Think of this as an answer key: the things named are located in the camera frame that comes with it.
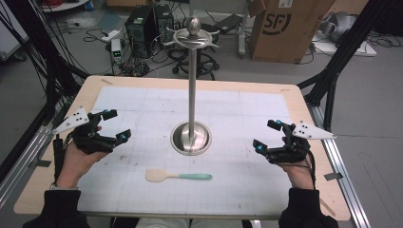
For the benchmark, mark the white table leg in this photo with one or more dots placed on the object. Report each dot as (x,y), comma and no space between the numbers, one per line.
(242,31)

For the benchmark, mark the person's left hand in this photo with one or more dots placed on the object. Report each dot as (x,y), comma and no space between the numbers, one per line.
(73,167)

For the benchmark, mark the narrow black computer tower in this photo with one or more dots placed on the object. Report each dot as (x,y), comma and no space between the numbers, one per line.
(164,22)

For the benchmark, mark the aluminium rail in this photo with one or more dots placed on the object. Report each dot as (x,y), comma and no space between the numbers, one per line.
(345,177)
(22,167)

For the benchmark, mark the person's right hand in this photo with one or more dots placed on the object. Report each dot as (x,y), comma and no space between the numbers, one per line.
(299,175)

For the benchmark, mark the black office chair base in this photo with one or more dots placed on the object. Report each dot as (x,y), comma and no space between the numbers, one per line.
(206,65)

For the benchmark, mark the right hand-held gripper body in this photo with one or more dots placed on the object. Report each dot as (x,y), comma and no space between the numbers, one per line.
(293,152)

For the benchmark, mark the grey rounded device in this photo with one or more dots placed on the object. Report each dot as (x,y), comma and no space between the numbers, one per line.
(339,25)

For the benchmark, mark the large black computer tower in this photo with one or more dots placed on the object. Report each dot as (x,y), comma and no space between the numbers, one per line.
(141,33)

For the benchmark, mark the white device with green light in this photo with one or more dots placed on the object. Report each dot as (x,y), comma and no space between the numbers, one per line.
(116,49)

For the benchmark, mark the black tape piece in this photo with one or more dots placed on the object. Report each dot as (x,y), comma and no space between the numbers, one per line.
(43,163)
(333,176)

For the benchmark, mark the steel utensil stand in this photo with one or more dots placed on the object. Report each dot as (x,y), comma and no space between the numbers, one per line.
(192,95)

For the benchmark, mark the grey wristband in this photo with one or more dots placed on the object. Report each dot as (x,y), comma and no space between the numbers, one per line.
(65,187)

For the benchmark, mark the white grid mat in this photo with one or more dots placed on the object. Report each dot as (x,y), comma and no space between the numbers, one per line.
(221,177)

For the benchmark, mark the black metal frame strut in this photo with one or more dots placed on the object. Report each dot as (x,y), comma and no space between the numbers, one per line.
(47,53)
(342,53)

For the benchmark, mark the brown cardboard box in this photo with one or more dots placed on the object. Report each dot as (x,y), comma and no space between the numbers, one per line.
(285,31)

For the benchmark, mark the white power strip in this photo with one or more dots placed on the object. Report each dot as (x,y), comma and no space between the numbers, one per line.
(111,35)

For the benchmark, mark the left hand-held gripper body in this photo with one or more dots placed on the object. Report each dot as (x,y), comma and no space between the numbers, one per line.
(87,137)

